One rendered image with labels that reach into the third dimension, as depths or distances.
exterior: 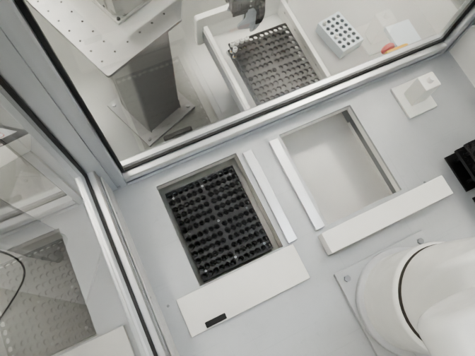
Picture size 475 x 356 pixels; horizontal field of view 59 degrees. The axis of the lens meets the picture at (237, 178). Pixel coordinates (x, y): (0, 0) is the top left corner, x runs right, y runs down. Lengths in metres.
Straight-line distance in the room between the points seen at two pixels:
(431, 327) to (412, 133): 0.73
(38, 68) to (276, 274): 0.61
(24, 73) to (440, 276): 0.62
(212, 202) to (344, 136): 0.41
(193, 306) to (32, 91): 0.53
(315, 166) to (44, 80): 0.75
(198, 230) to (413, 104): 0.61
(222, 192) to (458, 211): 0.55
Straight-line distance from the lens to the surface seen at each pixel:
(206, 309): 0.90
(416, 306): 0.75
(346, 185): 1.13
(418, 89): 1.10
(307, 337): 0.93
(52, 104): 0.62
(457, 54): 1.27
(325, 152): 1.15
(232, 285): 0.90
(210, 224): 0.98
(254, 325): 0.92
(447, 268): 0.68
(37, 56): 0.54
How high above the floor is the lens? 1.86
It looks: 71 degrees down
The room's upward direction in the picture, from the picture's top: 11 degrees clockwise
